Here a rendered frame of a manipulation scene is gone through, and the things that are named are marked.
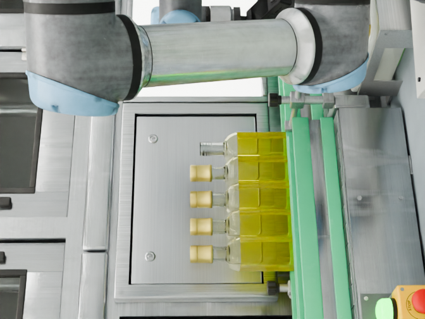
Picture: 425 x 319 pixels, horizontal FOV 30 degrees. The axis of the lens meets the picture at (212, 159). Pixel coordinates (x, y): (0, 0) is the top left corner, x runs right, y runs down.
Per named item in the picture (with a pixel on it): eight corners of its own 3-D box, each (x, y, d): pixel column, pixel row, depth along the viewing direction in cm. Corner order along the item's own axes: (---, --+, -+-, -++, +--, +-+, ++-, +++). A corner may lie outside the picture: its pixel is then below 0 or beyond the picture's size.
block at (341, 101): (359, 116, 162) (325, 116, 162) (369, 91, 154) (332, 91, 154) (361, 131, 160) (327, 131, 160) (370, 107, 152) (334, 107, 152)
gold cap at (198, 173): (211, 169, 164) (190, 169, 164) (211, 161, 161) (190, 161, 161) (211, 185, 163) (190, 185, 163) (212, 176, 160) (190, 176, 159)
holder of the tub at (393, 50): (381, 42, 171) (345, 42, 170) (412, -46, 146) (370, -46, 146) (390, 110, 163) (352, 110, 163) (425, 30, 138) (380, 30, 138)
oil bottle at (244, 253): (331, 245, 159) (224, 245, 158) (335, 234, 154) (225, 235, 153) (333, 271, 156) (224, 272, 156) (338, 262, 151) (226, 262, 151)
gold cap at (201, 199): (211, 195, 162) (190, 195, 162) (212, 187, 159) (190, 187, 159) (212, 211, 160) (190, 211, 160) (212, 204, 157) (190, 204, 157)
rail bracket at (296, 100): (324, 121, 164) (264, 121, 163) (337, 76, 149) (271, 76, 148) (325, 133, 162) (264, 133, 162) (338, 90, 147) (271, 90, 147)
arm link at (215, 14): (210, -3, 147) (210, 33, 144) (234, -3, 148) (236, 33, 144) (209, 21, 154) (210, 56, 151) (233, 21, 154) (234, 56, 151)
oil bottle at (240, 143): (322, 143, 169) (222, 143, 169) (326, 130, 164) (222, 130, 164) (324, 166, 167) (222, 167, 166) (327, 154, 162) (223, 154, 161)
